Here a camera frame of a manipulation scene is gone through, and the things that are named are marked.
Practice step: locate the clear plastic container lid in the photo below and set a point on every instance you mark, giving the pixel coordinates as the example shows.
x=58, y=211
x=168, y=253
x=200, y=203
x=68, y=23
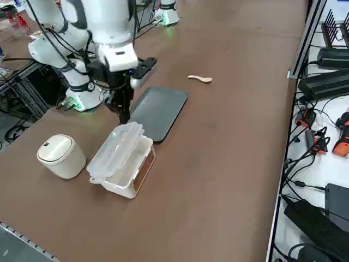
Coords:
x=114, y=152

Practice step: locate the dark grey rectangular tray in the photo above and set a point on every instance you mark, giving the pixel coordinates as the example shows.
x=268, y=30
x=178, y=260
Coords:
x=161, y=114

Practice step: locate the orange and black tool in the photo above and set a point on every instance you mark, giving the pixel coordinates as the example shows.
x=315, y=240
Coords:
x=344, y=142

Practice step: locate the black flat box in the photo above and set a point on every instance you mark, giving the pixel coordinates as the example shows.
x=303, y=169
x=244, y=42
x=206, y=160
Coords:
x=339, y=204

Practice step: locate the black metal frame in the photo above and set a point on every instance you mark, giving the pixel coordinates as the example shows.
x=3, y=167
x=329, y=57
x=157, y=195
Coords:
x=24, y=90

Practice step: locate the dark red peg rack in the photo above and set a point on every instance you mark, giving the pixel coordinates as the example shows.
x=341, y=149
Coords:
x=331, y=30

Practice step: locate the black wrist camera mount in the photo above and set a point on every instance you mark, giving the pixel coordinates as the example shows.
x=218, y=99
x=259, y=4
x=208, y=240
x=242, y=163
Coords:
x=143, y=68

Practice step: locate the orange black clip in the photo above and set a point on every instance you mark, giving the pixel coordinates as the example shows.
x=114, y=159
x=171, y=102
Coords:
x=320, y=142

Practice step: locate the aluminium rail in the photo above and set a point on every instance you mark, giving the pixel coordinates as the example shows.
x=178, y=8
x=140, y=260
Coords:
x=16, y=240

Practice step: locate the long black power adapter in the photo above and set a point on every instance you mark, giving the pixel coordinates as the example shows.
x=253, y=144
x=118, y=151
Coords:
x=313, y=226

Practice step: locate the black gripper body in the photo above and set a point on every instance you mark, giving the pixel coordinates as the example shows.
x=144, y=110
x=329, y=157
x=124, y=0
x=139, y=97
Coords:
x=99, y=72

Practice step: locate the small white round bin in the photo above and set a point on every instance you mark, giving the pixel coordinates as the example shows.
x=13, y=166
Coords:
x=60, y=158

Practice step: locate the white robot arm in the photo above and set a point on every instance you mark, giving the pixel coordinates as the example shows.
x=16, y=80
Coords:
x=169, y=12
x=109, y=24

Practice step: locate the red bottle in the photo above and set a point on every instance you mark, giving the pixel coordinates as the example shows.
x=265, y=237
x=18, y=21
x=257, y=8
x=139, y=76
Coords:
x=23, y=24

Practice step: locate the small orange black clamp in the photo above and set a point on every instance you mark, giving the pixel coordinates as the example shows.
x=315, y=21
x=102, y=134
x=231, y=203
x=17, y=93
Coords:
x=306, y=117

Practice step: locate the aluminium frame post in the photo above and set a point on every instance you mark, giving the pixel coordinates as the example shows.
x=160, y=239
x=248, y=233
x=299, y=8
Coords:
x=302, y=46

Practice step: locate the small wooden spoon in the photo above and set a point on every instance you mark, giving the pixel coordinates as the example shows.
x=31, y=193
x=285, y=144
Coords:
x=201, y=79

